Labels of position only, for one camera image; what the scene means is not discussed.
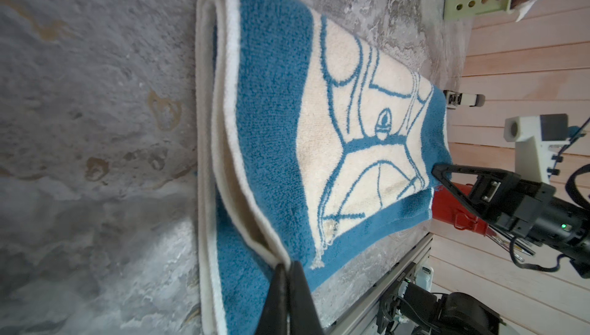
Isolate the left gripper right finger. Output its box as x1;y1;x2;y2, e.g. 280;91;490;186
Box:
288;261;324;335

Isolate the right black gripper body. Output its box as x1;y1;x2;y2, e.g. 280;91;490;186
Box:
470;169;556;238

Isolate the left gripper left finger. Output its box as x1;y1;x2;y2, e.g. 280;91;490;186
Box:
255;264;289;335

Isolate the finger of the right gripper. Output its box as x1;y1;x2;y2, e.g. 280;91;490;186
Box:
432;163;489;218

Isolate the blue Doraemon towel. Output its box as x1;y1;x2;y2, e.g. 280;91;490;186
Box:
195;0;451;334

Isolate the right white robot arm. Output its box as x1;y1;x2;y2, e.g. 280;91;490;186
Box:
432;164;589;279

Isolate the red pen holder cup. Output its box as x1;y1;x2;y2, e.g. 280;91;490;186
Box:
432;186;489;236

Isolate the black white stapler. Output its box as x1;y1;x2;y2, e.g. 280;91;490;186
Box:
443;90;486;109

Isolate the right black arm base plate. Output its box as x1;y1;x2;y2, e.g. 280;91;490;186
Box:
376;280;505;334

